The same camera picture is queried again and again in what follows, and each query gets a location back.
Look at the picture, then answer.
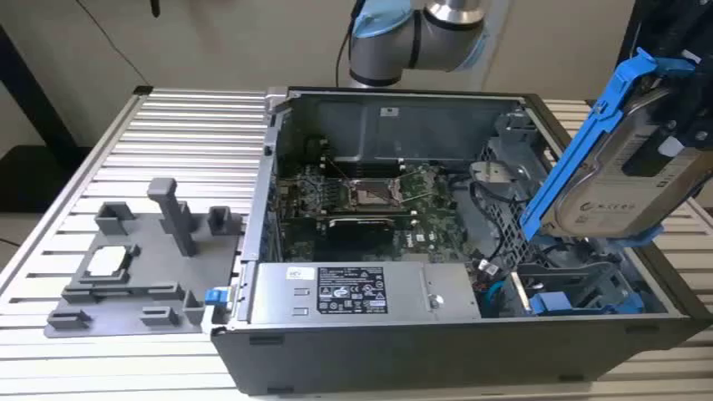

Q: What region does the black flat disk wire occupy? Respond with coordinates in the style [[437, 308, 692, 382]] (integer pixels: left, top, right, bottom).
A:
[[469, 177, 535, 260]]

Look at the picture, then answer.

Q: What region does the blue case latch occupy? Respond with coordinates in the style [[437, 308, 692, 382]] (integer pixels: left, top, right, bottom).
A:
[[203, 287, 233, 314]]

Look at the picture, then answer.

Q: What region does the black stand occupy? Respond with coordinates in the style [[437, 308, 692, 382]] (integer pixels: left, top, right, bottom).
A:
[[0, 24, 95, 214]]

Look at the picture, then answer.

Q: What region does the thin wire locking lever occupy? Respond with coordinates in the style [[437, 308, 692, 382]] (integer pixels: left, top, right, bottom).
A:
[[326, 156, 358, 185]]

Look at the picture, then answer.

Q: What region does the black graphics card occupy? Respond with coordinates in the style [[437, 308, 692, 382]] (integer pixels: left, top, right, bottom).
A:
[[314, 215, 413, 251]]

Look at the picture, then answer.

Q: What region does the blue flat data cable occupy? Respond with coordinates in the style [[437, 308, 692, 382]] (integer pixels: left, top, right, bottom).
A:
[[487, 273, 506, 317]]

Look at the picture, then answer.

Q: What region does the grey parts rack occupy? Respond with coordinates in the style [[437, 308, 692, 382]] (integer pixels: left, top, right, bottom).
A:
[[42, 177, 246, 339]]

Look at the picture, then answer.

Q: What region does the blue disk carrier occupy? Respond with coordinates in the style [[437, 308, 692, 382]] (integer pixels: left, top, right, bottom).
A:
[[527, 291, 645, 317]]

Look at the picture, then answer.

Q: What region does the silver power supply unit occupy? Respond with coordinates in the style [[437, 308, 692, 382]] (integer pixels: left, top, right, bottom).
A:
[[247, 261, 481, 325]]

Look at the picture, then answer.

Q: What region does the CPU socket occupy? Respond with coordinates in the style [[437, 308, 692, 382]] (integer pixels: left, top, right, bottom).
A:
[[338, 177, 405, 210]]

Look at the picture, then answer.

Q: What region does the silver metal bracket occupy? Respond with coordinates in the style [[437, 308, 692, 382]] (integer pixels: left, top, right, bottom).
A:
[[469, 160, 530, 185]]

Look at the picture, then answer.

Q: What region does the green Dell motherboard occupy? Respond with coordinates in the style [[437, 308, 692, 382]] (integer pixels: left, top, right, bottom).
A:
[[274, 160, 485, 264]]

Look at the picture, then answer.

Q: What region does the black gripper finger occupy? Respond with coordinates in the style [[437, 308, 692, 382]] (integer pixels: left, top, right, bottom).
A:
[[621, 123, 684, 176]]

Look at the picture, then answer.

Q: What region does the perforated metal disk bay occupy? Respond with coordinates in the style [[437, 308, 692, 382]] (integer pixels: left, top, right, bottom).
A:
[[455, 110, 563, 268]]

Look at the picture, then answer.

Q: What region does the black plastic shroud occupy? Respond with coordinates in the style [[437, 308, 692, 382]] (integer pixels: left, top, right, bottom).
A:
[[310, 102, 502, 162]]

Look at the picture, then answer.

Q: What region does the hard disk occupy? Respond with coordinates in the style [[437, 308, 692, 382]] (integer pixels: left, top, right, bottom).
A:
[[518, 46, 713, 248]]

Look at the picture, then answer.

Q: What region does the silver CPU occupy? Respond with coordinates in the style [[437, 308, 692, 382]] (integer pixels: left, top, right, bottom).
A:
[[82, 246, 139, 279]]

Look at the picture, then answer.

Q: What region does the black open PC case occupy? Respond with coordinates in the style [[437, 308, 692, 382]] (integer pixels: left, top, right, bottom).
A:
[[209, 85, 713, 396]]

